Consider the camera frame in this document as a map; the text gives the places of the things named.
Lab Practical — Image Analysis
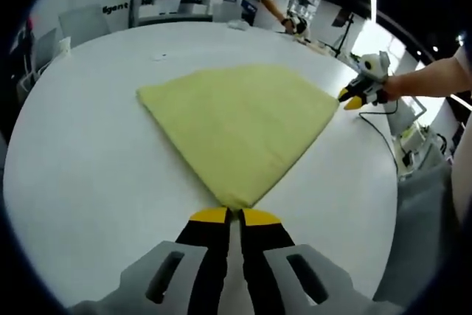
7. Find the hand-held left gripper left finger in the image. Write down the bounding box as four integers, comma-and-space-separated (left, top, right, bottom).
117, 207, 234, 315

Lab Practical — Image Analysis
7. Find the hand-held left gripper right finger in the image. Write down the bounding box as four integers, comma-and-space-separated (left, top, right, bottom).
237, 207, 374, 315

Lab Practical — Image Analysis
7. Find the yellow blue grey garment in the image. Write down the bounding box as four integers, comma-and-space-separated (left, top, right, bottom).
135, 63, 341, 210

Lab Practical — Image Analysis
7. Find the person's right hand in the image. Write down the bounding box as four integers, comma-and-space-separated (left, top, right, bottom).
382, 75, 407, 104

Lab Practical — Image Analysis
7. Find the black tripod stand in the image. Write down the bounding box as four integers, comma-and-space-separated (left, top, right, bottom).
323, 11, 355, 60

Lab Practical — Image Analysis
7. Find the white crumpled cloth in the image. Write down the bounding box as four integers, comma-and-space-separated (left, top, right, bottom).
227, 19, 251, 32

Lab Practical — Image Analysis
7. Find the black cable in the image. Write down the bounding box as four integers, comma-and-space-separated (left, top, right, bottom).
358, 100, 402, 176

